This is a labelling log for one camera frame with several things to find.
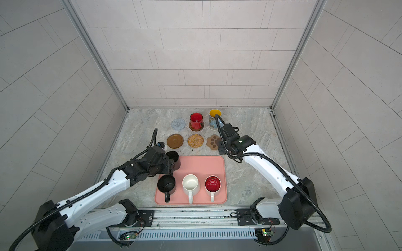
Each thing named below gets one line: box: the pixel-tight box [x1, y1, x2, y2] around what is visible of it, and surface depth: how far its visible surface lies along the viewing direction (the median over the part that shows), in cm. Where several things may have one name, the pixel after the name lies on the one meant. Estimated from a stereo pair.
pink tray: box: [154, 155, 228, 205], surface depth 81 cm
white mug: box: [182, 174, 201, 204], surface depth 77 cm
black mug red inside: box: [189, 111, 204, 130], surface depth 104 cm
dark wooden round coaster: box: [166, 133, 184, 149], surface depth 100 cm
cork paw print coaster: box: [206, 134, 221, 151], surface depth 100 cm
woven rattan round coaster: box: [187, 133, 205, 148], surface depth 101 cm
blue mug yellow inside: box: [208, 108, 225, 130], surface depth 103 cm
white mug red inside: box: [204, 175, 222, 203], surface depth 77 cm
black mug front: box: [157, 174, 176, 203], surface depth 75 cm
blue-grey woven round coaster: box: [171, 118, 187, 131], surface depth 110 cm
